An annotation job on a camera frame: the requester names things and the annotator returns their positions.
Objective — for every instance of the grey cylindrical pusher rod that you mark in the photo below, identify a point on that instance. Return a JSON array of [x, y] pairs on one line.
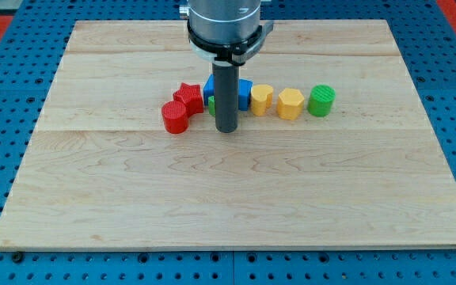
[[225, 79]]

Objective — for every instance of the wooden board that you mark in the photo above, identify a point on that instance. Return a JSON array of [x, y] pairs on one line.
[[101, 173]]

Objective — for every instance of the yellow hexagon block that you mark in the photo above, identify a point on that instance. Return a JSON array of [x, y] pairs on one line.
[[290, 104]]

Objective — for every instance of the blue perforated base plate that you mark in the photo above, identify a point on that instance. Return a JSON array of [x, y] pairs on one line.
[[30, 52]]

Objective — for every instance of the green cylinder block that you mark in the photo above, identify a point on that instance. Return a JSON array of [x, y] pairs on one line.
[[321, 100]]

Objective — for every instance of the red star block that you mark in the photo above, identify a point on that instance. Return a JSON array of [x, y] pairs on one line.
[[191, 97]]

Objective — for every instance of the yellow heart block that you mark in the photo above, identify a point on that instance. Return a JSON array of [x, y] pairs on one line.
[[261, 99]]

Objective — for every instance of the green star block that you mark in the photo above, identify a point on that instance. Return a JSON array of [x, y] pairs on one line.
[[211, 105]]

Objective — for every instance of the red cylinder block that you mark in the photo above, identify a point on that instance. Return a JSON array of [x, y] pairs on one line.
[[175, 117]]

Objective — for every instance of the blue block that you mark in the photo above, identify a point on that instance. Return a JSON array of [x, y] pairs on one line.
[[244, 91]]

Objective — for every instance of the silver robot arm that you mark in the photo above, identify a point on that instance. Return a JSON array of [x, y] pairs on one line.
[[226, 33]]

